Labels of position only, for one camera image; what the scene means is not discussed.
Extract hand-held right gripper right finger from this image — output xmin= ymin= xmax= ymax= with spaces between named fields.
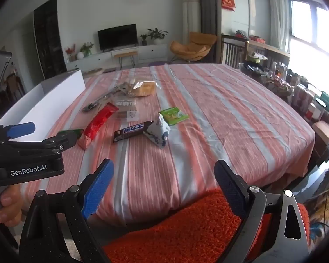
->
xmin=214 ymin=159 xmax=311 ymax=263

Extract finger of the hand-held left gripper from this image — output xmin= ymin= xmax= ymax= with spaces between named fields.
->
xmin=0 ymin=122 xmax=36 ymax=146
xmin=4 ymin=129 xmax=84 ymax=157

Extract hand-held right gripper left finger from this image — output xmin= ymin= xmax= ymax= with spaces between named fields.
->
xmin=19 ymin=158 xmax=115 ymax=263

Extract red snack packet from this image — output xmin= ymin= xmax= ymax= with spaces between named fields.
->
xmin=77 ymin=102 xmax=119 ymax=150

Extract white cardboard box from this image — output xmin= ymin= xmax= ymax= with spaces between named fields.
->
xmin=0 ymin=69 xmax=86 ymax=143

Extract dark brown chocolate bar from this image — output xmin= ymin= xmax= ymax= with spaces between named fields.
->
xmin=113 ymin=121 xmax=154 ymax=143

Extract clear packet brown label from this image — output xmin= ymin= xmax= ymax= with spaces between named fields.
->
xmin=111 ymin=97 xmax=140 ymax=121

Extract white blue triangular packet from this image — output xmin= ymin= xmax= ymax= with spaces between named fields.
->
xmin=143 ymin=114 xmax=171 ymax=149

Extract bagged sliced bread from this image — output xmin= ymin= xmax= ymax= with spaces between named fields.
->
xmin=118 ymin=80 xmax=161 ymax=98

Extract green snack packet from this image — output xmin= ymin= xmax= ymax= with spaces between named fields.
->
xmin=158 ymin=107 xmax=189 ymax=126

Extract person's left hand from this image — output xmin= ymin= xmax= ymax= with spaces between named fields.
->
xmin=0 ymin=184 xmax=25 ymax=227

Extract long black yellow packet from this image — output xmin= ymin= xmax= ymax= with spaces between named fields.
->
xmin=82 ymin=93 xmax=113 ymax=113

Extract long silvery dark packet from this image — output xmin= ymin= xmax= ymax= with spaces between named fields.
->
xmin=99 ymin=85 xmax=127 ymax=102

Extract orange fuzzy garment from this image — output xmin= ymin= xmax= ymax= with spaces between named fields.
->
xmin=103 ymin=189 xmax=310 ymax=263

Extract red flower arrangement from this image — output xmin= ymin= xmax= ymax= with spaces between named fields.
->
xmin=65 ymin=44 xmax=77 ymax=62

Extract green plant in vase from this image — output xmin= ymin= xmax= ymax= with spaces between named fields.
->
xmin=80 ymin=42 xmax=94 ymax=57

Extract dark display cabinet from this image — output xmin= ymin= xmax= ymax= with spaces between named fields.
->
xmin=33 ymin=0 xmax=68 ymax=80

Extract floral printed cloth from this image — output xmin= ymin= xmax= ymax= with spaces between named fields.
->
xmin=304 ymin=159 xmax=329 ymax=252

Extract wooden stool metal legs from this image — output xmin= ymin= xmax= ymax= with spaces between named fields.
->
xmin=114 ymin=51 xmax=139 ymax=69

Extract black flat television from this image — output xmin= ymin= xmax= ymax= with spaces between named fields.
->
xmin=98 ymin=24 xmax=139 ymax=52

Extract clutter of jars and boxes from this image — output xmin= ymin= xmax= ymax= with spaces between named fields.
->
xmin=238 ymin=59 xmax=329 ymax=124

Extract white low cabinet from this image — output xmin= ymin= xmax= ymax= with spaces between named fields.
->
xmin=66 ymin=43 xmax=169 ymax=72

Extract wooden railing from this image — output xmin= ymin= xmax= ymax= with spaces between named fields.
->
xmin=221 ymin=34 xmax=291 ymax=69

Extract large green potted plant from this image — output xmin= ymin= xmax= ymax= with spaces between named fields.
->
xmin=147 ymin=28 xmax=169 ymax=44

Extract orange lounge chair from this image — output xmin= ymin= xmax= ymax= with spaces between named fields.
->
xmin=170 ymin=31 xmax=218 ymax=63

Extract window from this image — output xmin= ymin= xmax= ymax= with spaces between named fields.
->
xmin=286 ymin=0 xmax=329 ymax=99

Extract white curtain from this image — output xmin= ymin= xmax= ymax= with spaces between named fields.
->
xmin=268 ymin=0 xmax=291 ymax=51

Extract grey curtain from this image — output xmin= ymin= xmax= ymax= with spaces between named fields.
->
xmin=193 ymin=0 xmax=218 ymax=36

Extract red wall hanging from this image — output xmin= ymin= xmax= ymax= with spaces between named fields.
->
xmin=220 ymin=0 xmax=236 ymax=11

